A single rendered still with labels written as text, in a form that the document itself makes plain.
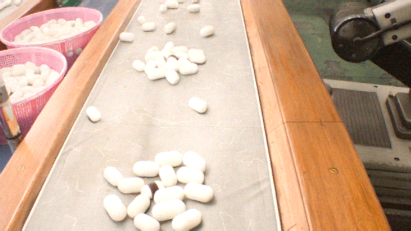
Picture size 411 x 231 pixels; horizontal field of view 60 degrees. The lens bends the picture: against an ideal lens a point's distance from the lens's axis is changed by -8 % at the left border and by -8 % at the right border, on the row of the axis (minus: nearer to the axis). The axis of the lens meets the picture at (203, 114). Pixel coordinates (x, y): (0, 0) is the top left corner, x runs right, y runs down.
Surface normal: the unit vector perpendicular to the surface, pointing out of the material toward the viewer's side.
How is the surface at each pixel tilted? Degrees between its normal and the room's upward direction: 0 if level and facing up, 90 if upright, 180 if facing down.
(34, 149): 0
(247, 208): 0
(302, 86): 0
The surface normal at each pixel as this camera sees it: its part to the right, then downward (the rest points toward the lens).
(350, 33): -0.25, 0.53
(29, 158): -0.02, -0.83
